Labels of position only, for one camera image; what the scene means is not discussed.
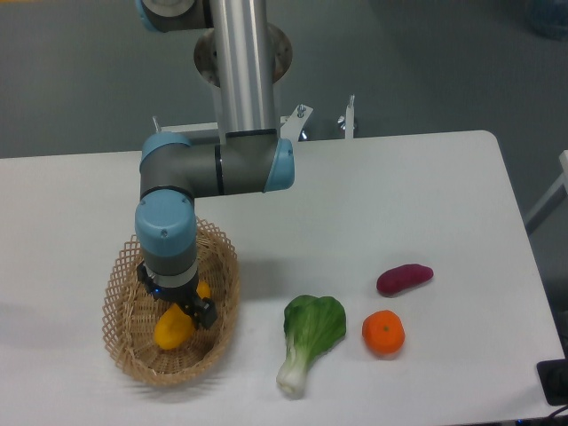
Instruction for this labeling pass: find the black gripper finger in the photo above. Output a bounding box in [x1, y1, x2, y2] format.
[136, 263, 154, 295]
[179, 296, 217, 329]

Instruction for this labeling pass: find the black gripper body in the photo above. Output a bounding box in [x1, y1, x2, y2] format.
[144, 278, 201, 310]

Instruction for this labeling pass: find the yellow mango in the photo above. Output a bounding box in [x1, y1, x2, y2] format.
[154, 280, 212, 351]

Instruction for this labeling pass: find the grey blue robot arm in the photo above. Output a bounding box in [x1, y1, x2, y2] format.
[135, 1, 295, 328]

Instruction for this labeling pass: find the woven wicker basket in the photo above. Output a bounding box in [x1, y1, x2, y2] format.
[102, 219, 240, 386]

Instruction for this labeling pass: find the green bok choy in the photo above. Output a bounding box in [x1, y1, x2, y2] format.
[276, 295, 347, 398]

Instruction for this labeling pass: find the orange tangerine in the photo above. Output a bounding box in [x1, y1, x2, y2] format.
[361, 310, 406, 356]

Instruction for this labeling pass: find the purple sweet potato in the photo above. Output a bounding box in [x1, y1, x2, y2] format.
[376, 264, 434, 296]

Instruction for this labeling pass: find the black device at table edge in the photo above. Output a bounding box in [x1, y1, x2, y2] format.
[536, 359, 567, 406]

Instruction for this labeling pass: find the white frame at right edge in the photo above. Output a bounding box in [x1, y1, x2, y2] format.
[524, 150, 567, 235]

